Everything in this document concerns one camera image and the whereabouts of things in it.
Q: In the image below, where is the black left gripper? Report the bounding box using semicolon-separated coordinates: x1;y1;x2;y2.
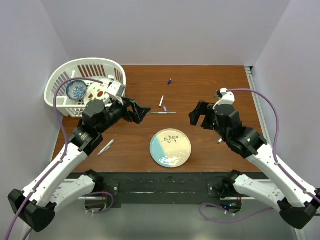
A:
97;94;150;134

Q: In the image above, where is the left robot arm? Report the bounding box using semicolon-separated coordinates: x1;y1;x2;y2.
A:
8;98;151;232

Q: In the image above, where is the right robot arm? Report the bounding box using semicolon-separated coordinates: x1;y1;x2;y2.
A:
188;101;320;230

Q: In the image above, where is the silver white pen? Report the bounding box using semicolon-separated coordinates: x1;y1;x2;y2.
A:
98;139;115;156

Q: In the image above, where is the white purple marker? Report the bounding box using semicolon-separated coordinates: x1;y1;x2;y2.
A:
158;95;165;108

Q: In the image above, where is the blue and cream plate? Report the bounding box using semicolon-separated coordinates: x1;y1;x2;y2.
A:
149;128;192;168

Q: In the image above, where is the white plate red pattern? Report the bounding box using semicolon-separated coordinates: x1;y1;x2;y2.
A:
83;77;113;105

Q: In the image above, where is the white plastic dish basket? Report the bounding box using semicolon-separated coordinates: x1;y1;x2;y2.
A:
44;57;127;118

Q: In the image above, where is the blue white patterned bowl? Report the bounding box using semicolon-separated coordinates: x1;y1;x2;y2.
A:
66;80;87;100

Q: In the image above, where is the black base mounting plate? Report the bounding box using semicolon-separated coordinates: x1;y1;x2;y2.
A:
84;170;245;208

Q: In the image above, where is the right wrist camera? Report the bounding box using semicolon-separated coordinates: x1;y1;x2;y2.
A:
214;88;235;106

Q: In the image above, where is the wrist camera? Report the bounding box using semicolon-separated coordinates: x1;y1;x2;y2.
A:
106;80;126;101
214;88;235;106

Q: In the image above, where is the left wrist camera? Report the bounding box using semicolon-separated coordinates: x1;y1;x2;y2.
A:
106;80;126;101

